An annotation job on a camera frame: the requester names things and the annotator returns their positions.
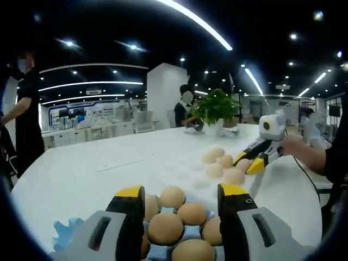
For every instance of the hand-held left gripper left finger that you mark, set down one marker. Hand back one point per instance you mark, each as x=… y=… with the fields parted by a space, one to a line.
x=118 y=233

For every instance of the white foam board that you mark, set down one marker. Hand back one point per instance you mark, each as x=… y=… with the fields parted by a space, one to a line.
x=190 y=176

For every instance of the blue egg tray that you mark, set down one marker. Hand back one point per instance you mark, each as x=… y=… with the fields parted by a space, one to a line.
x=65 y=233

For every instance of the person's black printed shirt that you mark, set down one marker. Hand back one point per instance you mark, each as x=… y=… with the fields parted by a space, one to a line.
x=337 y=163

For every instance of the white office chair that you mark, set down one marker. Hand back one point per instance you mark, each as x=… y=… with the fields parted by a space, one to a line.
x=142 y=121

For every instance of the white table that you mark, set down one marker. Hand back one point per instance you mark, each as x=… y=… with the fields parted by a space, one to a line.
x=81 y=174

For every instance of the white cabinet row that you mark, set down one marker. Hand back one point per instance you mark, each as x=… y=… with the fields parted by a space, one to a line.
x=81 y=134

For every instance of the white blue packet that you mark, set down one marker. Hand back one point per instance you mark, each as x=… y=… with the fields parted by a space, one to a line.
x=232 y=131
x=194 y=130

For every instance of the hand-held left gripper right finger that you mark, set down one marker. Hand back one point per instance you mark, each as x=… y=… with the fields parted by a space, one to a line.
x=244 y=236

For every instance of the person's right hand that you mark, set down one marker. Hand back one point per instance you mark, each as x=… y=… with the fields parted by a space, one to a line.
x=293 y=146

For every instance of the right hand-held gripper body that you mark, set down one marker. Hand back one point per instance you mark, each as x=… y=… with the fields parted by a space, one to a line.
x=277 y=127

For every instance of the cluster of brown eggs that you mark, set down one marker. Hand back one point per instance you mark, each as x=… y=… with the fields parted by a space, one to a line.
x=166 y=228

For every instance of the green plant in white pot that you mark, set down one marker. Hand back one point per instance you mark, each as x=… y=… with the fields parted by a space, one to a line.
x=214 y=106

